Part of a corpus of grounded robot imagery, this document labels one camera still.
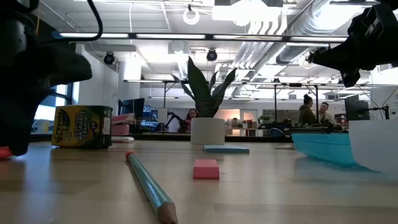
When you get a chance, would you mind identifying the white ring fixture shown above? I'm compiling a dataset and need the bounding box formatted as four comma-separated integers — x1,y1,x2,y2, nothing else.
182,7,200,26

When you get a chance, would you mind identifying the pink white stapler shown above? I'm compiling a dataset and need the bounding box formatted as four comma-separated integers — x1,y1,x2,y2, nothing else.
111,113,136,144

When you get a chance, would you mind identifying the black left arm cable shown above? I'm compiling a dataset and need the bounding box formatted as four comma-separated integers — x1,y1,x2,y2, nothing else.
51,0,104,43

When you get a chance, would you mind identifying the green snake plant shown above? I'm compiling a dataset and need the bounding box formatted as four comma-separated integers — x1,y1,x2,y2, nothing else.
171,55,237,118

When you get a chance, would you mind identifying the blue sticky note pad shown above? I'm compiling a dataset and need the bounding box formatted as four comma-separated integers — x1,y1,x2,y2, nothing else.
203,144,250,154

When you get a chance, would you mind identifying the silver ventilation duct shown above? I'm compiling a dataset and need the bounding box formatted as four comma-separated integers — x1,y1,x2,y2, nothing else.
231,0,352,71

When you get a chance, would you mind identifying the long ceiling light strip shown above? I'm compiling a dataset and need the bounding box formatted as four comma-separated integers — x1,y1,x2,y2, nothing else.
58,32,349,43

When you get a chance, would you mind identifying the black aluminium table frame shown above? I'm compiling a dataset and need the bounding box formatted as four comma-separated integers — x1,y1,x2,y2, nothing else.
29,133,293,143

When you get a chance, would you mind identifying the person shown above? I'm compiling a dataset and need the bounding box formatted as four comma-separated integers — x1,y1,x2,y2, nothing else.
298,93,318,127
185,108,200,133
318,101,335,125

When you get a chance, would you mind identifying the pale waste bin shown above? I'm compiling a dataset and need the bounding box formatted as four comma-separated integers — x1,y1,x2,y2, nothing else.
32,119,50,134

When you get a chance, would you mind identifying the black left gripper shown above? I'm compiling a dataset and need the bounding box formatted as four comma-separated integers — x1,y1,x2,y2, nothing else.
0,18,93,157

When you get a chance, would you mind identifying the yellow green crayon box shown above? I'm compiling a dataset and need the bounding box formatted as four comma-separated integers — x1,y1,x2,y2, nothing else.
51,105,113,149

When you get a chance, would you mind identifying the black computer monitor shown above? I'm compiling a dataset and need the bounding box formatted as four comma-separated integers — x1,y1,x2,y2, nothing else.
344,95,371,121
118,98,146,121

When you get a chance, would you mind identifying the pink eraser block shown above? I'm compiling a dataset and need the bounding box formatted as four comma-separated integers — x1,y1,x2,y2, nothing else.
193,159,220,180

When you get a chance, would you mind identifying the teal pencil orange eraser cap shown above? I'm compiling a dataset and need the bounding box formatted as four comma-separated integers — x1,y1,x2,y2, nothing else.
124,151,179,224

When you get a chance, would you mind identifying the white upright panel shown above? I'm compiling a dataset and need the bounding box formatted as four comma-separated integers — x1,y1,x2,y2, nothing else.
157,108,169,124

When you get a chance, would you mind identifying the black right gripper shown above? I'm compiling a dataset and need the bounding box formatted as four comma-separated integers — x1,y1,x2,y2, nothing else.
312,2,398,89

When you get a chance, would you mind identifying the teal lid clear pencil box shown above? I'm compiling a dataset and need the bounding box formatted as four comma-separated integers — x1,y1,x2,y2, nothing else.
291,119,398,174

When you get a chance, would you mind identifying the white plant pot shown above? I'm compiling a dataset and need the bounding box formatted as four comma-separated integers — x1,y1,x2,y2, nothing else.
190,117,226,146

